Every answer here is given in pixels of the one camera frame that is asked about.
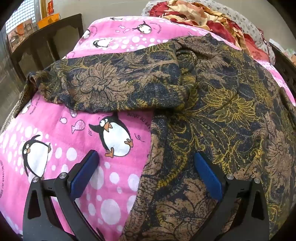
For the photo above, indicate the pink penguin print blanket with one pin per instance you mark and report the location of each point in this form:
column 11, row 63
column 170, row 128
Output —
column 57, row 129

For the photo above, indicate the dark wooden side table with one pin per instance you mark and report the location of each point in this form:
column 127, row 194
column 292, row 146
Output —
column 46, row 34

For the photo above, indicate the red and yellow floral quilt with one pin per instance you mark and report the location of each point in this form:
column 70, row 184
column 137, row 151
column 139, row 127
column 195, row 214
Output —
column 196, row 16

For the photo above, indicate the red wall sticker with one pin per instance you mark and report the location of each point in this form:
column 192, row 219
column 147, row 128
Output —
column 50, row 6

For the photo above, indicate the brown picture box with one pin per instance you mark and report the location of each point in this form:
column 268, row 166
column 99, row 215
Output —
column 20, row 32

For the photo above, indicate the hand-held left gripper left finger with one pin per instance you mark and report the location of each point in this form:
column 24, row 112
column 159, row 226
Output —
column 85, row 174

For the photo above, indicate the orange box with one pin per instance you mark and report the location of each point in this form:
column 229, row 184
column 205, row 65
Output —
column 48, row 22

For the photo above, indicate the dark carved wooden cabinet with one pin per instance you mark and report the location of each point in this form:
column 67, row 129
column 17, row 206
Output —
column 286, row 67

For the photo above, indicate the pink red pillow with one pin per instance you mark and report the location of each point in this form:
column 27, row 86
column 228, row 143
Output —
column 256, row 52

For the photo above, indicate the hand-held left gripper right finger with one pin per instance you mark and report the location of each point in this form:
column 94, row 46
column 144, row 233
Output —
column 208, row 176

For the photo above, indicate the grid window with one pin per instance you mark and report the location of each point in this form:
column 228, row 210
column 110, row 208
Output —
column 25, row 11

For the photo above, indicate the brown floral garment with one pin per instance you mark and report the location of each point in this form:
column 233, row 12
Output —
column 208, row 104

